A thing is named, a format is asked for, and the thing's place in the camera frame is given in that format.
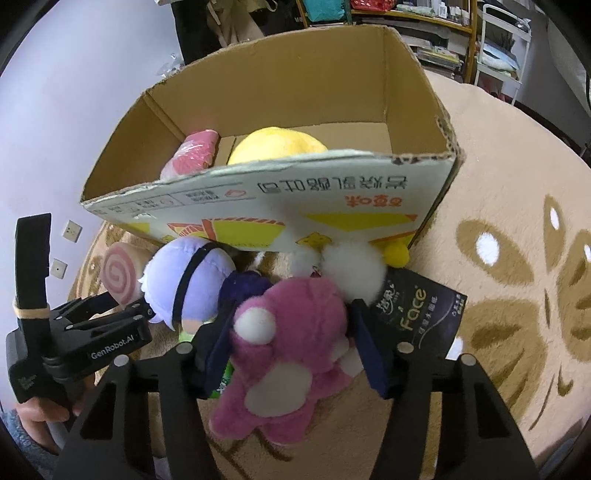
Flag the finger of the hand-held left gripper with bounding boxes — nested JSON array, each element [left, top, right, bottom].
[[52, 293, 122, 324], [69, 300, 154, 334]]

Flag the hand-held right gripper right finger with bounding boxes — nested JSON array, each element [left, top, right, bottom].
[[348, 299, 541, 480]]

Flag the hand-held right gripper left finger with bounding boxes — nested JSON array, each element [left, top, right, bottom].
[[53, 310, 238, 480]]

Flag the pink plush bear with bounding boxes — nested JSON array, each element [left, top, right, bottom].
[[210, 276, 366, 448]]

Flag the printed cardboard box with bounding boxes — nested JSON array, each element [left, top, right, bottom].
[[79, 24, 467, 254]]

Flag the person's left forearm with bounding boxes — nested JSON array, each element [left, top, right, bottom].
[[0, 408, 63, 469]]

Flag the person's left hand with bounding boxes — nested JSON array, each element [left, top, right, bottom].
[[14, 371, 96, 448]]

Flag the green packet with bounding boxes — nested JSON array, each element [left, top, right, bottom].
[[179, 331, 237, 400]]

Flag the pink swirl plush roll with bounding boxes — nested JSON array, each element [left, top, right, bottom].
[[102, 243, 154, 308]]

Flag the black tissue packet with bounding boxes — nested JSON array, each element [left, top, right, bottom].
[[369, 267, 468, 361]]

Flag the purple-haired plush doll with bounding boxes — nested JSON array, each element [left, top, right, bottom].
[[139, 237, 274, 337]]

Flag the white fluffy plush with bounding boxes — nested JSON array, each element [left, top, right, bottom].
[[290, 240, 389, 306]]

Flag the small yellow plush ball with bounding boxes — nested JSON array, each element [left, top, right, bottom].
[[384, 243, 411, 268]]

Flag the pink wrapped plush pack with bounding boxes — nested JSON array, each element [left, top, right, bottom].
[[160, 130, 221, 181]]

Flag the beige patterned rug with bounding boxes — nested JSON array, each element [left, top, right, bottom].
[[67, 69, 591, 464]]

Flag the yellow plush toy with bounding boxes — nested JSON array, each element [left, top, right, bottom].
[[227, 127, 329, 166]]

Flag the dark hanging clothes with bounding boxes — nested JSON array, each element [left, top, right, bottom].
[[170, 0, 306, 66]]

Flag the wooden cluttered shelf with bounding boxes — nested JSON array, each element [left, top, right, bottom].
[[295, 0, 479, 85]]

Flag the white metal rack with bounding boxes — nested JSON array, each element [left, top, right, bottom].
[[475, 8, 534, 108]]

